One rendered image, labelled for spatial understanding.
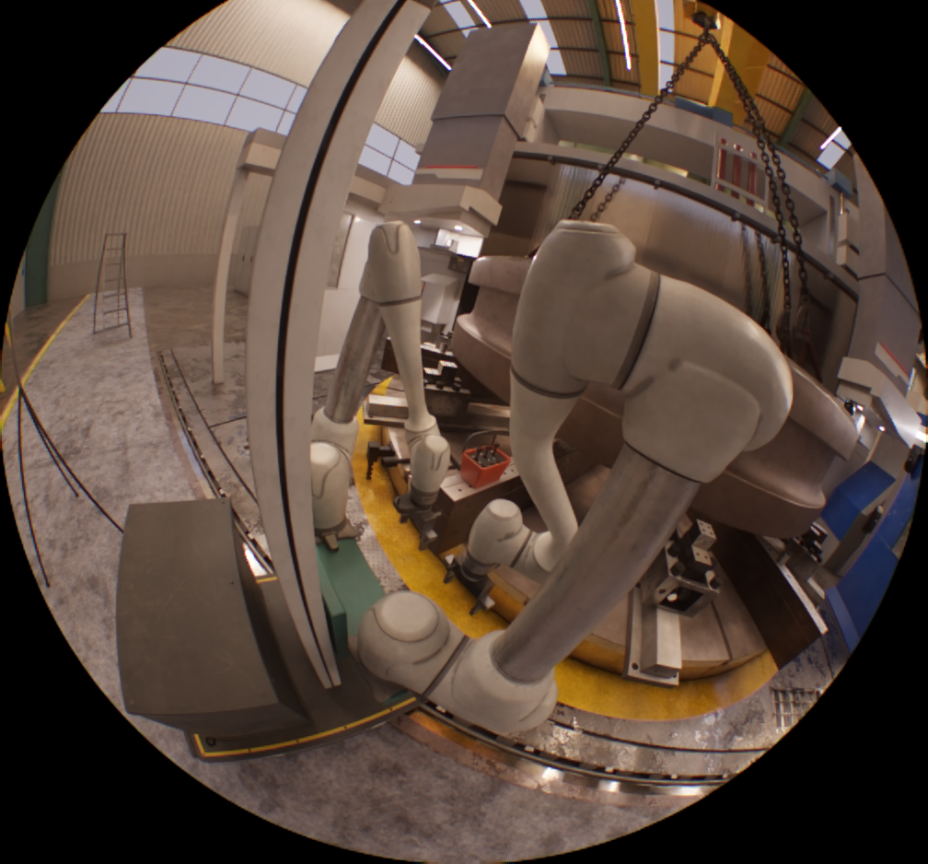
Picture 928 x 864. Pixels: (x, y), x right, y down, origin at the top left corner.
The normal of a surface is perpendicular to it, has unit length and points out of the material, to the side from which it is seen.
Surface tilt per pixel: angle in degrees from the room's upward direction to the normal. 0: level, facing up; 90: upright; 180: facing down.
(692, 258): 90
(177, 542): 0
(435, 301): 90
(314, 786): 0
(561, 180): 90
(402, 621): 6
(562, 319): 110
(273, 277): 90
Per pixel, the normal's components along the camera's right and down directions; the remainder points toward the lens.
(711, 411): -0.45, 0.14
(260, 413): 0.59, 0.44
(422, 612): 0.11, -0.93
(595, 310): -0.58, 0.30
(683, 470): -0.51, 0.51
